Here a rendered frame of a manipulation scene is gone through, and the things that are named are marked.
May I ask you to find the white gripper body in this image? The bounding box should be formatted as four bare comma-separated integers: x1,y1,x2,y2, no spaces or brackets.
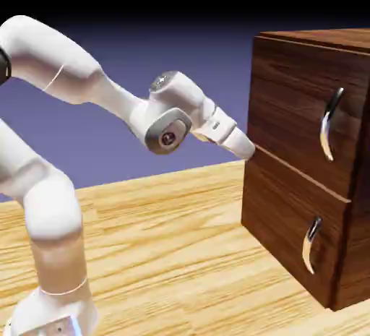
221,126,257,160

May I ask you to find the large dark wood door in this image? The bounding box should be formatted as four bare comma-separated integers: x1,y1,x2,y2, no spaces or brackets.
247,35,370,200

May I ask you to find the small dark wood door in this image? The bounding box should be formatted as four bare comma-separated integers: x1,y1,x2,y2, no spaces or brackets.
241,146,352,309

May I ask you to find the dark wood cabinet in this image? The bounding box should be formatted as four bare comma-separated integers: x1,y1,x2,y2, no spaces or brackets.
241,27,370,312

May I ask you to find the long curved metal handle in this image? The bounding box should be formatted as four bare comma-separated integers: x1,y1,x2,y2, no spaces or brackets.
319,87,345,163

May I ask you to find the short curved metal handle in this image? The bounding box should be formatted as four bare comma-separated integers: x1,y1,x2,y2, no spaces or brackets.
302,216,323,275

